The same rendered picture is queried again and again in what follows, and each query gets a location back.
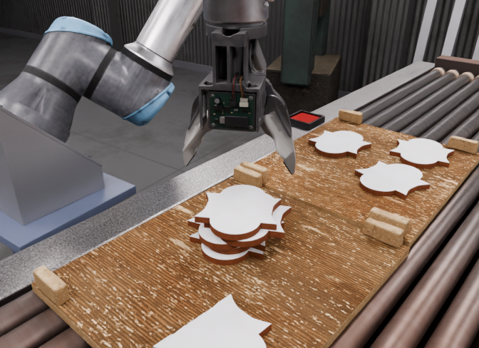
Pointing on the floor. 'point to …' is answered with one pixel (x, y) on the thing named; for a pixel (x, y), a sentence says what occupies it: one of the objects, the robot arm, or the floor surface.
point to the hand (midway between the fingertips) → (239, 168)
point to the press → (306, 53)
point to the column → (63, 215)
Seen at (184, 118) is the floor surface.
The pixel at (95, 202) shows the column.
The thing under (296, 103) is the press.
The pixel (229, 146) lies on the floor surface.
